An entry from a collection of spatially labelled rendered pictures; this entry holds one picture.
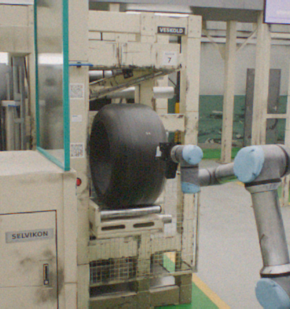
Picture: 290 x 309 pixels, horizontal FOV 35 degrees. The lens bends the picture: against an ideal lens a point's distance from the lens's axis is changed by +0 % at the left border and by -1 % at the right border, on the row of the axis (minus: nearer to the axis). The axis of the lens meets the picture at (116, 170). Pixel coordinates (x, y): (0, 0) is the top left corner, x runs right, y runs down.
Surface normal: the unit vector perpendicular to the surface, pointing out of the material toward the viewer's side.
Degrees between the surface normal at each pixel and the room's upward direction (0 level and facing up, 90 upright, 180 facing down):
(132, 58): 90
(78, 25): 90
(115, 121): 56
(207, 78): 90
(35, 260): 90
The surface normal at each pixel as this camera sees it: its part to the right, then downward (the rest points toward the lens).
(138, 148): 0.31, -0.11
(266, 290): -0.86, 0.21
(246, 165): -0.89, -0.05
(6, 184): 0.32, 0.16
